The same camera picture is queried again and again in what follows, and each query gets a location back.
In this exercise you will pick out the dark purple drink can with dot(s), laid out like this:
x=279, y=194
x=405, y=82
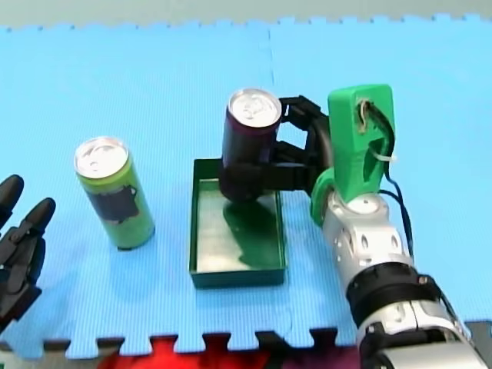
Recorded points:
x=248, y=153

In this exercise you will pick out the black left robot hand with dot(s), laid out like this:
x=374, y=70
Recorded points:
x=17, y=246

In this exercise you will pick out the green drink can dark band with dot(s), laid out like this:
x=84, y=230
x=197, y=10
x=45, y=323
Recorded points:
x=113, y=196

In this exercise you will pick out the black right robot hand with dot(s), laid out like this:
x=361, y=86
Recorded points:
x=298, y=169

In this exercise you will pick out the shallow green tray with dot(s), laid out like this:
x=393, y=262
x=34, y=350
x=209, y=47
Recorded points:
x=238, y=246

